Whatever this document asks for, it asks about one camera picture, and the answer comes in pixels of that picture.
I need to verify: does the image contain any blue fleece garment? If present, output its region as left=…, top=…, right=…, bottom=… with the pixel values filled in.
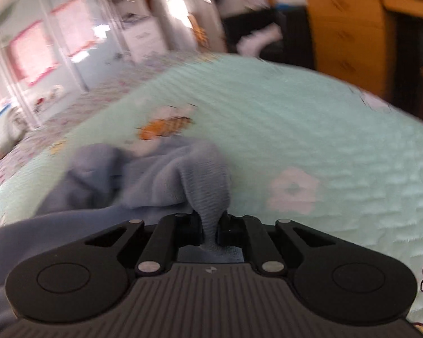
left=0, top=136, right=243, bottom=332

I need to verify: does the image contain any mint green quilted bee bedspread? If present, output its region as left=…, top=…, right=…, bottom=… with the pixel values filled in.
left=0, top=54, right=423, bottom=331

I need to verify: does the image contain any floral heart-pattern bed sheet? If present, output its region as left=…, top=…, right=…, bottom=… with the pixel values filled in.
left=0, top=52, right=217, bottom=187

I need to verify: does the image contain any white drawer cabinet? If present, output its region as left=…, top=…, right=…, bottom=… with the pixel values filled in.
left=122, top=17, right=168, bottom=63

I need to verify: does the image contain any wooden desk with drawers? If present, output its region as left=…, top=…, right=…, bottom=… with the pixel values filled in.
left=306, top=0, right=423, bottom=120

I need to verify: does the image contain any sliding-door wardrobe with posters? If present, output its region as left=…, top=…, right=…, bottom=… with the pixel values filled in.
left=0, top=0, right=127, bottom=153

